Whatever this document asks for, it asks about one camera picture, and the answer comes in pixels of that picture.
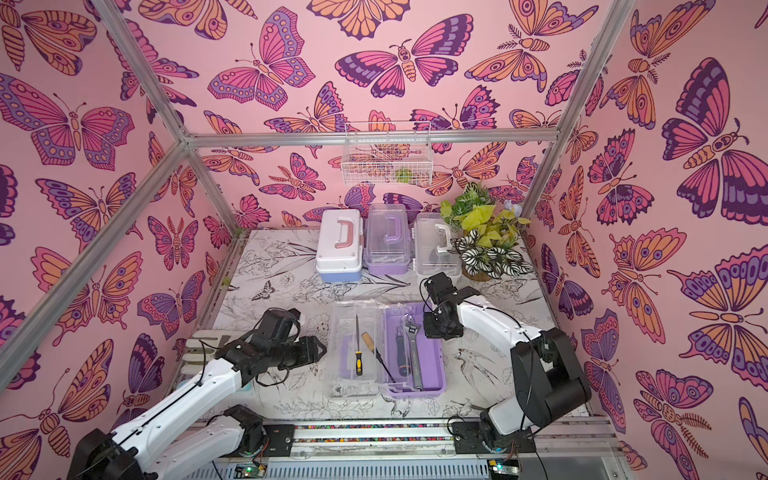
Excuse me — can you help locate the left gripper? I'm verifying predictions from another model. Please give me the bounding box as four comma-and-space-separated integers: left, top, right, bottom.
271, 334, 330, 369

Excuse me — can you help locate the white toolbox clear lid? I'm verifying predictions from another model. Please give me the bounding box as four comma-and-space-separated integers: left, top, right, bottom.
412, 212, 462, 280

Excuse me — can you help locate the purple toolbox clear lid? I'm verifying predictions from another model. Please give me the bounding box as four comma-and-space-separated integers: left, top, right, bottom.
363, 204, 412, 276

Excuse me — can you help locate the blue toolbox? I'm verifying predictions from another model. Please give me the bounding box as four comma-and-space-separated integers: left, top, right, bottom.
315, 209, 363, 283

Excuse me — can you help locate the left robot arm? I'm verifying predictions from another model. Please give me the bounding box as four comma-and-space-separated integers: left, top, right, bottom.
67, 308, 327, 479

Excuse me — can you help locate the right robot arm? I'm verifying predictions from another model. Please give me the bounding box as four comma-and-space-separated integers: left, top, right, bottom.
421, 273, 592, 451

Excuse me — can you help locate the silver adjustable wrench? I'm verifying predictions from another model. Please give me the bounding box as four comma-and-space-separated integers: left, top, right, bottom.
404, 314, 423, 391

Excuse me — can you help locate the potted leafy plant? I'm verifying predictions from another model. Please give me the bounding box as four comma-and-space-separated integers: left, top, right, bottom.
440, 183, 534, 280

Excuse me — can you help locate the yellow black screwdriver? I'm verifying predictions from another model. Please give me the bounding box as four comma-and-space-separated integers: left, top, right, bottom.
355, 315, 364, 377

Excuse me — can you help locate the white wire basket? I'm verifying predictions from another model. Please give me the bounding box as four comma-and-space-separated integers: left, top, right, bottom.
338, 120, 434, 187

